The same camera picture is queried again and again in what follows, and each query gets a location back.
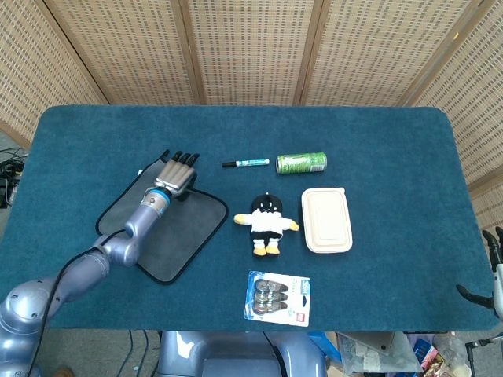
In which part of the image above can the green drink can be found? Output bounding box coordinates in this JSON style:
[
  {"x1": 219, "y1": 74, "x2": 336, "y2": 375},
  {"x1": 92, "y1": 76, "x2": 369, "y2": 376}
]
[{"x1": 275, "y1": 152, "x2": 329, "y2": 175}]

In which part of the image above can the black white penguin plush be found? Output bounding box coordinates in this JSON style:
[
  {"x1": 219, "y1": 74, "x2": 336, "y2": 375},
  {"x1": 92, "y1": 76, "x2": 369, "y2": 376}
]
[{"x1": 233, "y1": 191, "x2": 300, "y2": 259}]

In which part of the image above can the small blue printed box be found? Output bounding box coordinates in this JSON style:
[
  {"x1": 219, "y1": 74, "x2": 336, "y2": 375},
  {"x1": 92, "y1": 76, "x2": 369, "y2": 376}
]
[{"x1": 408, "y1": 337, "x2": 438, "y2": 363}]

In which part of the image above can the dark blue table mat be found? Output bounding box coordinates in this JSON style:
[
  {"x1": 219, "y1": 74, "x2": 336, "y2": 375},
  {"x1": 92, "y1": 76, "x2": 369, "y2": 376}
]
[{"x1": 0, "y1": 104, "x2": 501, "y2": 333}]

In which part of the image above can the woven bamboo folding screen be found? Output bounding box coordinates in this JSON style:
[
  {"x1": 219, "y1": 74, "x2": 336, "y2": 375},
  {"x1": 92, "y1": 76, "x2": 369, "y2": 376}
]
[{"x1": 0, "y1": 0, "x2": 503, "y2": 236}]

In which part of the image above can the black floor cable bundle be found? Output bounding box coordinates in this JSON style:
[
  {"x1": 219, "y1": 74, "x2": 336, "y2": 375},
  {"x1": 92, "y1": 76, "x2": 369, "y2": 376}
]
[{"x1": 0, "y1": 147, "x2": 29, "y2": 209}]

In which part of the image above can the battery blister pack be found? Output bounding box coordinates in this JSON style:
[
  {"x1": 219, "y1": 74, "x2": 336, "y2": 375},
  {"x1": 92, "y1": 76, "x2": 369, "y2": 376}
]
[{"x1": 243, "y1": 269, "x2": 312, "y2": 328}]

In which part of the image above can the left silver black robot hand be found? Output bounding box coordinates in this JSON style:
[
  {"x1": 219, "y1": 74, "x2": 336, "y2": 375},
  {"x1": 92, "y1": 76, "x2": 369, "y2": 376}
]
[{"x1": 154, "y1": 149, "x2": 200, "y2": 202}]

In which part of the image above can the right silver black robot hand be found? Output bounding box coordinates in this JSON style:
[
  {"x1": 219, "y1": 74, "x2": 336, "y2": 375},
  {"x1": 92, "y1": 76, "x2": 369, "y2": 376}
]
[{"x1": 455, "y1": 226, "x2": 503, "y2": 319}]

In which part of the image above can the beige lidded lunch box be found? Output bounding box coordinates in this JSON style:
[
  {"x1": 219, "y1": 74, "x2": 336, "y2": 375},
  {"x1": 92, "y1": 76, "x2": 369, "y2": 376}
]
[{"x1": 300, "y1": 187, "x2": 354, "y2": 254}]

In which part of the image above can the grey-blue robot torso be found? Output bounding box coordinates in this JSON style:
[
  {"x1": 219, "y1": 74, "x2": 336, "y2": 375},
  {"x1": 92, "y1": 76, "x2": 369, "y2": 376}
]
[{"x1": 156, "y1": 330, "x2": 328, "y2": 377}]

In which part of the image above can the grey cloth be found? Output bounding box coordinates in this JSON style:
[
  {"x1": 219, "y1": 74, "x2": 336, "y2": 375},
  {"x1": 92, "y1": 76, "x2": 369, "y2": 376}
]
[{"x1": 95, "y1": 151, "x2": 230, "y2": 285}]

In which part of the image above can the whiteboard marker pen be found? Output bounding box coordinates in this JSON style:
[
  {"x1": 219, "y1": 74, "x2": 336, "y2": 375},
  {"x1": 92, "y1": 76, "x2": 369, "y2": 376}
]
[{"x1": 222, "y1": 158, "x2": 271, "y2": 169}]

